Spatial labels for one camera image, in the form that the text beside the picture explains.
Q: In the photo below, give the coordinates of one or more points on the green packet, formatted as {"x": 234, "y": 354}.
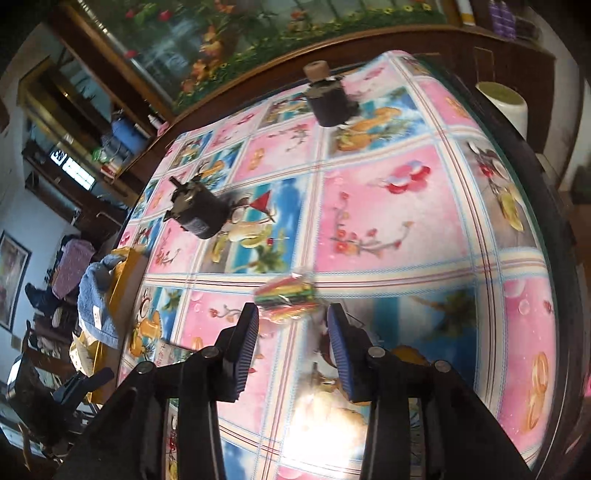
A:
{"x": 99, "y": 154}

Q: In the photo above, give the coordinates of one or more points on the white yellow rolled poster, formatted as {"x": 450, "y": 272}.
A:
{"x": 465, "y": 10}

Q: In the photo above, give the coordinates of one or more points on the pink object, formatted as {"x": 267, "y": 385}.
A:
{"x": 586, "y": 382}

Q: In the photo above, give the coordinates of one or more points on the framed wall picture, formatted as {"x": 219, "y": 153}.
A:
{"x": 11, "y": 281}

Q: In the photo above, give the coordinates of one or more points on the glass display with artificial flowers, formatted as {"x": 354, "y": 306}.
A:
{"x": 207, "y": 41}

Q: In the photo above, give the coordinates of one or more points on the white cylindrical bin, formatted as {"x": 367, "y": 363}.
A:
{"x": 503, "y": 106}

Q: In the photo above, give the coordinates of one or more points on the black motor with label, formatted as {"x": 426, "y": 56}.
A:
{"x": 201, "y": 214}

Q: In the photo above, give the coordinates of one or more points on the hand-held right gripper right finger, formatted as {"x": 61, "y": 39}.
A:
{"x": 344, "y": 355}

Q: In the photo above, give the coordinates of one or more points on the small white bottle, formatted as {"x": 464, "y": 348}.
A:
{"x": 154, "y": 121}

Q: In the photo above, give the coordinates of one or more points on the chair with purple cloth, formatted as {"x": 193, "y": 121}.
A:
{"x": 74, "y": 265}

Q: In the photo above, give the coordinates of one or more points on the cardboard box with yellow tape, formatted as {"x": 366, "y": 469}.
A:
{"x": 127, "y": 277}

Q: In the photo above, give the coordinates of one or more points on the rainbow striped packet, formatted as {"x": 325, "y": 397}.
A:
{"x": 286, "y": 297}

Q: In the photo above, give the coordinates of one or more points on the grey blue bottle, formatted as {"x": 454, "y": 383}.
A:
{"x": 111, "y": 147}

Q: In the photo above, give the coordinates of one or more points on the black motor with wooden spool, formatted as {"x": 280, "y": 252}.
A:
{"x": 330, "y": 104}

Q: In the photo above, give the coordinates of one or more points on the blue thermos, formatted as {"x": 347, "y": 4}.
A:
{"x": 125, "y": 136}

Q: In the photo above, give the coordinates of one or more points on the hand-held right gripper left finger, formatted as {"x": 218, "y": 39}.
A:
{"x": 244, "y": 350}

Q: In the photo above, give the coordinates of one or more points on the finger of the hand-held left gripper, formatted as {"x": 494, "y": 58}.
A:
{"x": 90, "y": 383}

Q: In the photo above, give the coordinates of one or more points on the dark wooden cabinet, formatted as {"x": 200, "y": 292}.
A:
{"x": 508, "y": 60}

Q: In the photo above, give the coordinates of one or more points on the purple spray can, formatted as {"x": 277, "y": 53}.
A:
{"x": 496, "y": 14}
{"x": 509, "y": 16}

